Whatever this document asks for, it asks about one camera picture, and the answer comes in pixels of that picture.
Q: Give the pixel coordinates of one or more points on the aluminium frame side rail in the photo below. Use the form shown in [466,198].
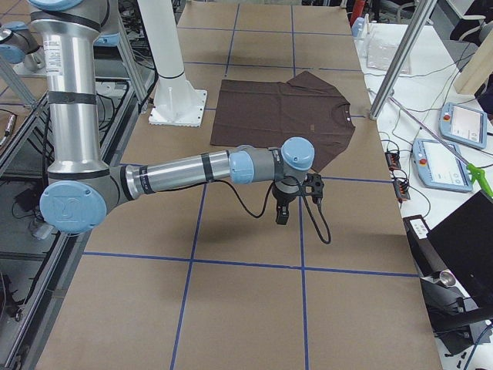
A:
[38,262]

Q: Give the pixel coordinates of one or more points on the beige wooden beam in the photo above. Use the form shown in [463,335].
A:
[479,68]

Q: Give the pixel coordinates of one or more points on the near teach pendant tablet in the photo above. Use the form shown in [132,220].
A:
[438,168]

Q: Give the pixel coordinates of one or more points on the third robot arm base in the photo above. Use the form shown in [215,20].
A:
[21,50]

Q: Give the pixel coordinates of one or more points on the teach pendant tablet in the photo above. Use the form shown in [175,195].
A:
[438,168]
[464,125]

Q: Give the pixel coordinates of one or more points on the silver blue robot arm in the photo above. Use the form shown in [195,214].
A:
[82,188]

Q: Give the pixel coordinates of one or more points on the black orange connector board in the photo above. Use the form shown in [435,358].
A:
[393,160]

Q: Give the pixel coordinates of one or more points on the aluminium frame post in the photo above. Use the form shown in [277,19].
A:
[413,30]

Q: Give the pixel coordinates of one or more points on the small silver metal cup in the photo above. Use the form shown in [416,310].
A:
[446,279]

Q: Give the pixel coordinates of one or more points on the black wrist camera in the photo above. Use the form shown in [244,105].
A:
[314,187]

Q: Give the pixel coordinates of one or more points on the black box with white label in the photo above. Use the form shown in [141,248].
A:
[426,258]

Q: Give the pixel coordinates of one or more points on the clear plastic tray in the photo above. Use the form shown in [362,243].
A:
[379,53]

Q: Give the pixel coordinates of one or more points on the black monitor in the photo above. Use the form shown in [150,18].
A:
[463,240]

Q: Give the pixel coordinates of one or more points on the far teach pendant tablet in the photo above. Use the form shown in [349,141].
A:
[464,125]

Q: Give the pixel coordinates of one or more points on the dark brown t-shirt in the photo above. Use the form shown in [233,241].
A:
[265,114]

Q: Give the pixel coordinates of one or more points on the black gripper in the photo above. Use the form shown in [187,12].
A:
[282,200]

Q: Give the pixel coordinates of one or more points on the red cylinder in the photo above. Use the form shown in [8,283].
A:
[357,10]

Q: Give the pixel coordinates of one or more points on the white pedestal column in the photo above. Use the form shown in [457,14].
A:
[175,102]

